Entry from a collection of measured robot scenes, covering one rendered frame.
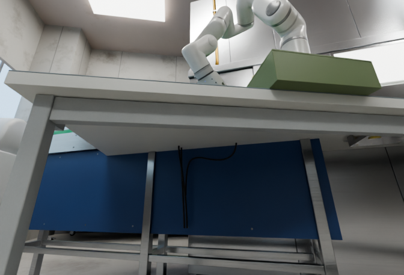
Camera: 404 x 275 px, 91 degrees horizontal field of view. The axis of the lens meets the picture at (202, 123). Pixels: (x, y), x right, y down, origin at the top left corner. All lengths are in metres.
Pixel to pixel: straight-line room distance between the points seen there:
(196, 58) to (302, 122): 0.43
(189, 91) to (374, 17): 1.50
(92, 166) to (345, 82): 1.23
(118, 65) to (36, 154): 4.34
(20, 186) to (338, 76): 0.78
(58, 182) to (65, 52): 3.34
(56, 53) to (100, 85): 4.07
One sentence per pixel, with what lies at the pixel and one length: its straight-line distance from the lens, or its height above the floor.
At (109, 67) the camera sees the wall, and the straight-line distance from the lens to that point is 4.84.
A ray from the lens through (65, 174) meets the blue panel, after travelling 1.46.
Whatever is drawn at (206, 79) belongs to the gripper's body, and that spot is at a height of 0.91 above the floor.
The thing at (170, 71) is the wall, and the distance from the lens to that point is 4.66.
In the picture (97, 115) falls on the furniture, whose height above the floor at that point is 0.67.
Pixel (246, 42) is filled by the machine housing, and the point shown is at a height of 1.56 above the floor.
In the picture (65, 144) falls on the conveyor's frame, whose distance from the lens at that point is 1.50.
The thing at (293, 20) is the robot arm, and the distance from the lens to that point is 0.87.
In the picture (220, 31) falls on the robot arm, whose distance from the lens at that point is 0.98.
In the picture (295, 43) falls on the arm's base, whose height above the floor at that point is 0.98.
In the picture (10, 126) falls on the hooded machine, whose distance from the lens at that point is 3.01.
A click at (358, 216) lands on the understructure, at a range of 1.30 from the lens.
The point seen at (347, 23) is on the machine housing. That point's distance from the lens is 1.75.
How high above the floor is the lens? 0.48
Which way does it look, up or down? 21 degrees up
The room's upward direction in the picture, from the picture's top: 1 degrees counter-clockwise
